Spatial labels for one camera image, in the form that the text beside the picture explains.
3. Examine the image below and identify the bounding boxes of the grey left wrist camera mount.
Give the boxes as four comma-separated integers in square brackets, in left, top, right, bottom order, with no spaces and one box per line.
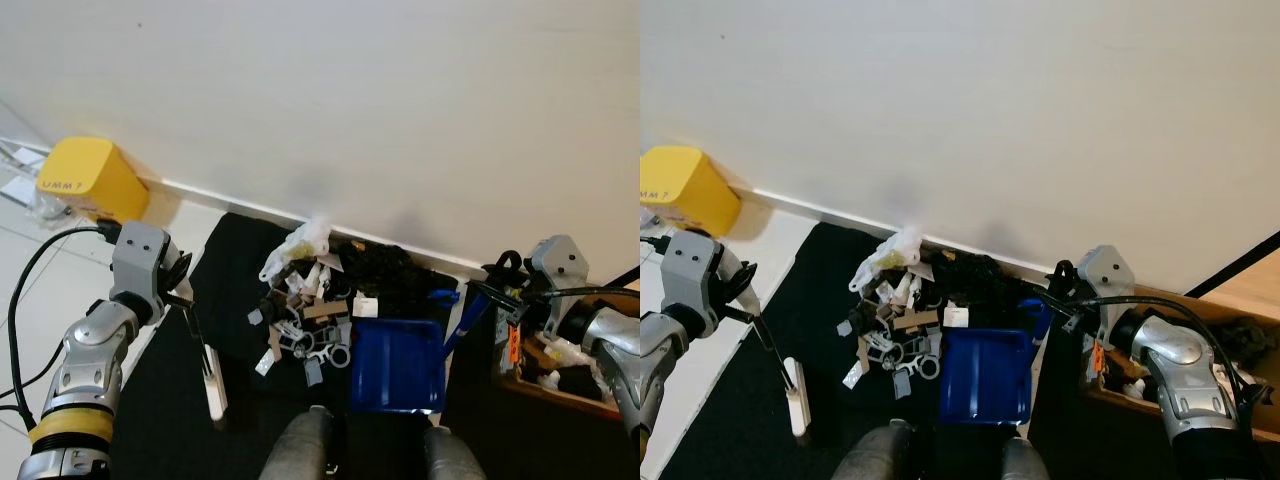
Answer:
[108,221,173,303]
[662,229,728,319]

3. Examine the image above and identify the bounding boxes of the clear plastic wrapper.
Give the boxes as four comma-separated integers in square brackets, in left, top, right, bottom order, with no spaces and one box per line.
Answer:
[28,188,71,223]

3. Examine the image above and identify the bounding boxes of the white plastic bag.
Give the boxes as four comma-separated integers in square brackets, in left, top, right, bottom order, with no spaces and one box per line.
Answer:
[849,226,923,294]
[259,213,333,283]

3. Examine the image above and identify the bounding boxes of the grey robot leg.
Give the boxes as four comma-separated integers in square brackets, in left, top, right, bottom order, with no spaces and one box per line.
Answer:
[998,436,1053,480]
[259,404,337,480]
[830,419,916,480]
[420,424,488,480]

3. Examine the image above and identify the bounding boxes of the white baseboard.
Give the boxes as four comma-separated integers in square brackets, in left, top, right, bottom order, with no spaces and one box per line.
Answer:
[140,178,491,273]
[740,188,1081,276]

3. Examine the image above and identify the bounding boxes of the grey right robot leg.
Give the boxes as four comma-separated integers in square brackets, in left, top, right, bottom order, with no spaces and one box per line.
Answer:
[998,436,1053,480]
[420,424,488,480]

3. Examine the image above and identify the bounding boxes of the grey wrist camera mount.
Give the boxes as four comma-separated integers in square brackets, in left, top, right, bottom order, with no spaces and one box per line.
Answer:
[1075,244,1138,339]
[662,229,728,319]
[525,235,593,336]
[108,221,173,303]

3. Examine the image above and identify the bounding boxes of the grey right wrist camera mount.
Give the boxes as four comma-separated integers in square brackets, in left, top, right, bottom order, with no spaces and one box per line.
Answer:
[1075,244,1138,339]
[525,235,593,336]

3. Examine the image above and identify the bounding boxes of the black floor mat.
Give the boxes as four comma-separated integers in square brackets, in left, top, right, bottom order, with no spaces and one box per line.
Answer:
[660,221,1280,480]
[108,211,641,480]

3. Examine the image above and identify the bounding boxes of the grey left robot leg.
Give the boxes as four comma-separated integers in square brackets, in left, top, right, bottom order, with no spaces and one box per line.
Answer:
[259,404,337,480]
[830,419,916,480]

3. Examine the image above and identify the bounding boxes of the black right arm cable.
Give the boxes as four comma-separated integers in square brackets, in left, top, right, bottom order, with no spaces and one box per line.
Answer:
[493,249,641,346]
[1040,285,1261,421]

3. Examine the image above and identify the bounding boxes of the cardboard box of trash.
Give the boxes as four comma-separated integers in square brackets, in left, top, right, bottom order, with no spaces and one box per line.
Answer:
[493,290,641,421]
[1083,286,1280,444]

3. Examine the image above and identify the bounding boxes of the black baseboard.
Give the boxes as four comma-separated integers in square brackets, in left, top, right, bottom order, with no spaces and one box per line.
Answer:
[1183,228,1280,298]

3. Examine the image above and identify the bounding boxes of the yellow box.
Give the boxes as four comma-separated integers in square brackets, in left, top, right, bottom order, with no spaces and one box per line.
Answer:
[36,136,152,224]
[640,145,744,238]

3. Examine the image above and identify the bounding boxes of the blue dustpan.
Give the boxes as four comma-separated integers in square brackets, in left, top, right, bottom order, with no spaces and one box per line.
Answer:
[938,295,1076,426]
[349,283,508,415]

